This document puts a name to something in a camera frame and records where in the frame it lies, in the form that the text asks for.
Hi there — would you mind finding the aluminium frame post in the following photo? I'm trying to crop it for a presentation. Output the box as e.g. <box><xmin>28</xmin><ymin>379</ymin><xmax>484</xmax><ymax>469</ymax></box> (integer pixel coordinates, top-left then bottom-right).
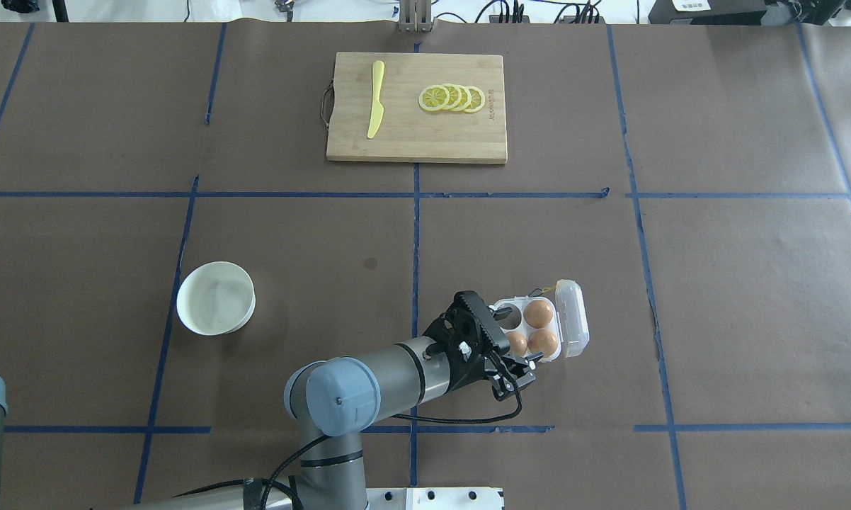
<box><xmin>399</xmin><ymin>0</ymin><xmax>434</xmax><ymax>33</ymax></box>

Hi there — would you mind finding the clear plastic egg box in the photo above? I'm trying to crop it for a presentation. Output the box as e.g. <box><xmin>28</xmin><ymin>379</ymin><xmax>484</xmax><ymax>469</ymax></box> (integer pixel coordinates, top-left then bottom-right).
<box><xmin>491</xmin><ymin>280</ymin><xmax>590</xmax><ymax>363</ymax></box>

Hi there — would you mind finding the back lemon slice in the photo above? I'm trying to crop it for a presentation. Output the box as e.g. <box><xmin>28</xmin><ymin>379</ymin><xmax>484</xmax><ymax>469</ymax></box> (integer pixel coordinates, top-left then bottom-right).
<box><xmin>462</xmin><ymin>86</ymin><xmax>485</xmax><ymax>113</ymax></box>

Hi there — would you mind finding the yellow plastic knife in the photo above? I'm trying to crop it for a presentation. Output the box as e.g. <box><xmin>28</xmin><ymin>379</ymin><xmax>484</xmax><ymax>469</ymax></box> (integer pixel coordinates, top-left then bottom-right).
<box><xmin>367</xmin><ymin>60</ymin><xmax>386</xmax><ymax>140</ymax></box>

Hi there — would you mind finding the lower brown egg in box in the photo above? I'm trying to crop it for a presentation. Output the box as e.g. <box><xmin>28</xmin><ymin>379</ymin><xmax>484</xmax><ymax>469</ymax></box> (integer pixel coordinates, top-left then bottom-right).
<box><xmin>527</xmin><ymin>329</ymin><xmax>559</xmax><ymax>359</ymax></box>

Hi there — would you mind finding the upper brown egg in box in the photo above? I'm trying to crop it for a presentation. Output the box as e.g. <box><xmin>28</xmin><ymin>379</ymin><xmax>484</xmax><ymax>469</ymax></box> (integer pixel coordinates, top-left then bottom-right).
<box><xmin>523</xmin><ymin>298</ymin><xmax>555</xmax><ymax>329</ymax></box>

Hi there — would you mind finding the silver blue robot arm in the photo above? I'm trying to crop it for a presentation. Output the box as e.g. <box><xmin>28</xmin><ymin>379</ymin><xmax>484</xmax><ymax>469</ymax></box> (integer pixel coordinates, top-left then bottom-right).
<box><xmin>147</xmin><ymin>291</ymin><xmax>545</xmax><ymax>509</ymax></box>

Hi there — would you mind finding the brown egg in box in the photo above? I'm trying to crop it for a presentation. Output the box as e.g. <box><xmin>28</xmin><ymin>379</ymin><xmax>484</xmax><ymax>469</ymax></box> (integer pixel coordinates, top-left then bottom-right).
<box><xmin>523</xmin><ymin>298</ymin><xmax>555</xmax><ymax>329</ymax></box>
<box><xmin>527</xmin><ymin>329</ymin><xmax>559</xmax><ymax>359</ymax></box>

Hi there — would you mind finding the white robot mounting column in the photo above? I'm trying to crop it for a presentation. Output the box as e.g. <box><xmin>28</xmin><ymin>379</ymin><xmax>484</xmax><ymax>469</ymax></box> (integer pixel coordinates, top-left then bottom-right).
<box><xmin>367</xmin><ymin>487</ymin><xmax>506</xmax><ymax>509</ymax></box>

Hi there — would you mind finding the white ceramic bowl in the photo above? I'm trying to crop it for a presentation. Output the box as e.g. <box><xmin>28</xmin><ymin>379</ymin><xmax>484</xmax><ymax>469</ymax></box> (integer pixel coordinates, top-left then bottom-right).
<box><xmin>176</xmin><ymin>261</ymin><xmax>256</xmax><ymax>336</ymax></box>

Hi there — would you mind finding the brown egg from bowl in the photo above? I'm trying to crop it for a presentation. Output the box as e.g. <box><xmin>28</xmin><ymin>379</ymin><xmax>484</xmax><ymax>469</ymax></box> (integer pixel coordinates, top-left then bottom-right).
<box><xmin>506</xmin><ymin>331</ymin><xmax>529</xmax><ymax>358</ymax></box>

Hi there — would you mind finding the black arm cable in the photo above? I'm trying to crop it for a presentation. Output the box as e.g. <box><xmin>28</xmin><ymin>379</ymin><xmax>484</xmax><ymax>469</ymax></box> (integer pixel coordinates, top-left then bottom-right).
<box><xmin>171</xmin><ymin>354</ymin><xmax>524</xmax><ymax>510</ymax></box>

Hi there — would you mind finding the wooden cutting board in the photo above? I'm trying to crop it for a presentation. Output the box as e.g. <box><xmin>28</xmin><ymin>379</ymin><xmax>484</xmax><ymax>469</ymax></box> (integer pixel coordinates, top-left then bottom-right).
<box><xmin>326</xmin><ymin>52</ymin><xmax>508</xmax><ymax>164</ymax></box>

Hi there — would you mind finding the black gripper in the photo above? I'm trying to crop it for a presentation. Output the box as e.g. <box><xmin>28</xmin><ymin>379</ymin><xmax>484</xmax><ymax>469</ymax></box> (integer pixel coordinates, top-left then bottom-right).
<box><xmin>423</xmin><ymin>290</ymin><xmax>541</xmax><ymax>390</ymax></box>

